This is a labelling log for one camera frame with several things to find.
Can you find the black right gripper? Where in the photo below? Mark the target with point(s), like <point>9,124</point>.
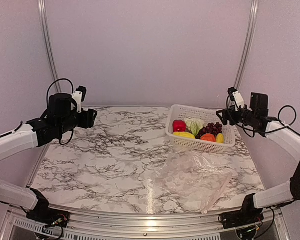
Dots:
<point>226,112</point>

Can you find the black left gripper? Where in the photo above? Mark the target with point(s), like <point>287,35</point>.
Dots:
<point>88,121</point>

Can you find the yellow lemon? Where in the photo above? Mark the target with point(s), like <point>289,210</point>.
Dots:
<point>219,138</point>

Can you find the orange tangerine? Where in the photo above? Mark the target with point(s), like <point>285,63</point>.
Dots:
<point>208,137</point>

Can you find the white green cabbage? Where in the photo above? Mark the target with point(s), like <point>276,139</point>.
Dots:
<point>194,125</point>

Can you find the red bell pepper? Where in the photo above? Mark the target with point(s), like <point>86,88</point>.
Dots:
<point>179,126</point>

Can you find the clear zip top bag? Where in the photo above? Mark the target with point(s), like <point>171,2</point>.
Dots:
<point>188,176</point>

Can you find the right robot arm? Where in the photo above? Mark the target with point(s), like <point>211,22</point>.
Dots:
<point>289,140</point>

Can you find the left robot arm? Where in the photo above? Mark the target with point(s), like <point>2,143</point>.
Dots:
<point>25,137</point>

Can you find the purple grape bunch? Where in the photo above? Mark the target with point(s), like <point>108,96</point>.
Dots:
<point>211,128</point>

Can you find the yellow banana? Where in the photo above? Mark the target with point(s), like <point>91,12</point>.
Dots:
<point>184,134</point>

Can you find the white plastic basket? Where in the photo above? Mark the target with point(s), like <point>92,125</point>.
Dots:
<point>181,112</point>

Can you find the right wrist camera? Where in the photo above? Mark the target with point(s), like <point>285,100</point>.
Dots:
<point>236,98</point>

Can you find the right aluminium frame post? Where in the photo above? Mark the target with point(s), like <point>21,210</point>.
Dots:
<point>251,28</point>

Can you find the aluminium frame post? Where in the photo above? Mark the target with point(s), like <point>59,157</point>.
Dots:
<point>47,40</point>
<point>251,28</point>

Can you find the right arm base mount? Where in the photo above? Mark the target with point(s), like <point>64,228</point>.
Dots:
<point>234,219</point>

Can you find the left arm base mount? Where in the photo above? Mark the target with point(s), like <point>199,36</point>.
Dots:
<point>50,216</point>

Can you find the front aluminium rail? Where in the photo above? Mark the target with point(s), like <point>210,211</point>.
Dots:
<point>98,225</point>

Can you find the left aluminium frame post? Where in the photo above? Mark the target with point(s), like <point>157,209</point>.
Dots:
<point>47,40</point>

